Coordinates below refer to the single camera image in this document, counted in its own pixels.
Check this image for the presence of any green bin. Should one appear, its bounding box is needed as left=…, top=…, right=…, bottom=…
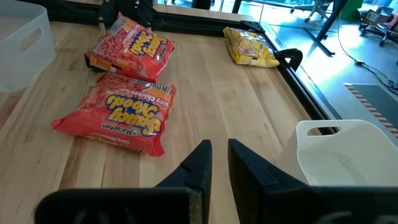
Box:
left=349, top=0, right=366, bottom=19

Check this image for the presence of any clear plastic bin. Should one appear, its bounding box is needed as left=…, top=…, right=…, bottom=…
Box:
left=0, top=0, right=57, bottom=93

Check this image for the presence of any red Saucy Noods noodle pack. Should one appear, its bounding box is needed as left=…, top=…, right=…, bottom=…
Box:
left=85, top=12, right=175, bottom=83
left=51, top=72, right=177, bottom=157

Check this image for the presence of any white opaque plastic bin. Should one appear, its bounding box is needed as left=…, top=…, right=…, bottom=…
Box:
left=275, top=119, right=398, bottom=187

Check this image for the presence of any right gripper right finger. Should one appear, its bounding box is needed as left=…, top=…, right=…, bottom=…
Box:
left=228, top=138, right=398, bottom=224

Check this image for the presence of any black aluminium table frame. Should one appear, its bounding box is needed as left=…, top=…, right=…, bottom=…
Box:
left=30, top=0, right=343, bottom=136

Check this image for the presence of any yellow Maruchan noodle pack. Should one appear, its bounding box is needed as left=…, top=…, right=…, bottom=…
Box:
left=223, top=26, right=280, bottom=68

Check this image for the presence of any grey office chair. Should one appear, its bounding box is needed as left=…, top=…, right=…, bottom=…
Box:
left=359, top=9, right=398, bottom=47

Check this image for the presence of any black table clamp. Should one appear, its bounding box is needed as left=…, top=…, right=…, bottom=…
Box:
left=274, top=48, right=304, bottom=72

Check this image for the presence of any black office desk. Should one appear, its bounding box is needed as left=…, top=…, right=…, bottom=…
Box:
left=231, top=0, right=349, bottom=57

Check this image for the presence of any black office chair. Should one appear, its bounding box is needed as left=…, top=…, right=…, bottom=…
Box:
left=290, top=0, right=335, bottom=23

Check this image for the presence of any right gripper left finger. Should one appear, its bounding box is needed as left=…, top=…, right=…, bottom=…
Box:
left=34, top=139, right=213, bottom=224

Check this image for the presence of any black floor cable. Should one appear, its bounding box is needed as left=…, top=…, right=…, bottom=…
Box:
left=337, top=12, right=398, bottom=96

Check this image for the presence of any hazard-striped black floor mat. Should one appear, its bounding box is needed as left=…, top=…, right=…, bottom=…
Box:
left=343, top=82, right=398, bottom=139

